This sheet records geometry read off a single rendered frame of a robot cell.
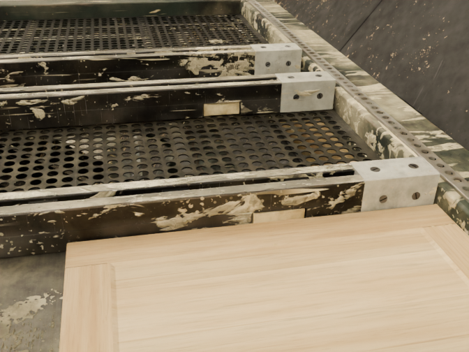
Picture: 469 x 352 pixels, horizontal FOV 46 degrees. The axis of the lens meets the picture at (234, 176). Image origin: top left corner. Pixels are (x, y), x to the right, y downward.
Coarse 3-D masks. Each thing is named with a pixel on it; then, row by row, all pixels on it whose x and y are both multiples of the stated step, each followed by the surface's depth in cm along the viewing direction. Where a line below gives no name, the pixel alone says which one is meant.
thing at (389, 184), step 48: (48, 192) 78; (96, 192) 79; (144, 192) 80; (192, 192) 79; (240, 192) 79; (288, 192) 81; (336, 192) 83; (384, 192) 85; (432, 192) 87; (0, 240) 75; (48, 240) 76
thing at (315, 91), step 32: (0, 96) 109; (32, 96) 110; (64, 96) 111; (96, 96) 113; (128, 96) 114; (160, 96) 116; (192, 96) 117; (224, 96) 119; (256, 96) 120; (288, 96) 122; (320, 96) 124; (0, 128) 112; (32, 128) 113
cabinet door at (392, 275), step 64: (128, 256) 74; (192, 256) 75; (256, 256) 75; (320, 256) 76; (384, 256) 76; (448, 256) 76; (64, 320) 64; (128, 320) 64; (192, 320) 65; (256, 320) 65; (320, 320) 65; (384, 320) 65; (448, 320) 66
